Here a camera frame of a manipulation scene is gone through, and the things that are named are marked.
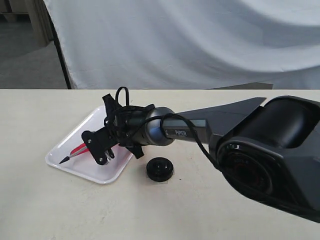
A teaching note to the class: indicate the white plastic tray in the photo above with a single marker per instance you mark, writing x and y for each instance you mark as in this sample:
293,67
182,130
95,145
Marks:
84,165

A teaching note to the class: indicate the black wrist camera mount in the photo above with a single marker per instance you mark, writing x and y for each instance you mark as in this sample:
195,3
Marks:
111,105

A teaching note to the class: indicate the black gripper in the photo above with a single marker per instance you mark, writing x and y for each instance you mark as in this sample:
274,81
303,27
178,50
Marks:
100,144

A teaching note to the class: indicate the red and black pen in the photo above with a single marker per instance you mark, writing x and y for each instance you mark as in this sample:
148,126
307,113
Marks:
82,148

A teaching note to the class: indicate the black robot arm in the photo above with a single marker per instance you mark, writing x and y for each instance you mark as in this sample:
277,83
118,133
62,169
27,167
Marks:
267,150

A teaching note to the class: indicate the white backdrop cloth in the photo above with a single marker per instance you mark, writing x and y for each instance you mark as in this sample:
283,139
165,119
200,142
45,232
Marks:
189,44

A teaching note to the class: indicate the black round lid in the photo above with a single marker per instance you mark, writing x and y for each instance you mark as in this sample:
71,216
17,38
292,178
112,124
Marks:
159,169

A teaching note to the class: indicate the black backdrop stand pole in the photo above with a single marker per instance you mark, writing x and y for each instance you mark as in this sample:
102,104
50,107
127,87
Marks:
53,37

